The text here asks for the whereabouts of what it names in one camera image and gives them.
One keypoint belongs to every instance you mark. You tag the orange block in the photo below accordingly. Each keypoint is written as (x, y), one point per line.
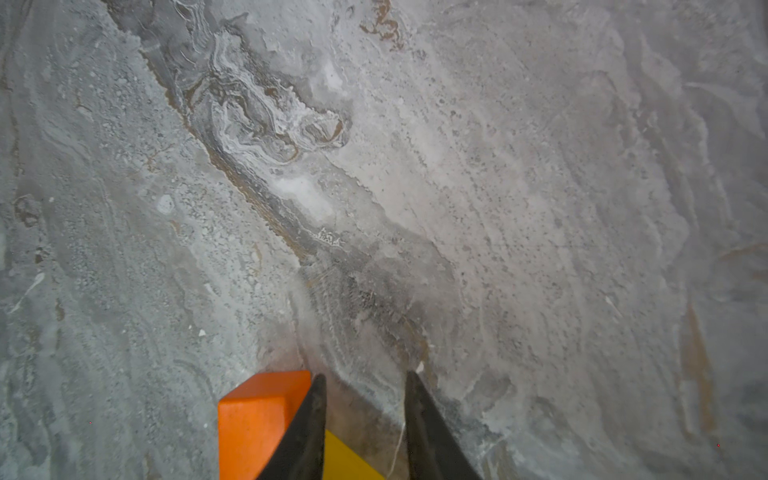
(253, 418)

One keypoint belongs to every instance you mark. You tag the yellow triangle block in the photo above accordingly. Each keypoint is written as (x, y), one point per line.
(342, 463)

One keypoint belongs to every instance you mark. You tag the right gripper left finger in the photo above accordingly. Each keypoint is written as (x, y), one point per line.
(301, 451)

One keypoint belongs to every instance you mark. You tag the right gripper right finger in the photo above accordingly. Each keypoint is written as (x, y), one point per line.
(433, 453)

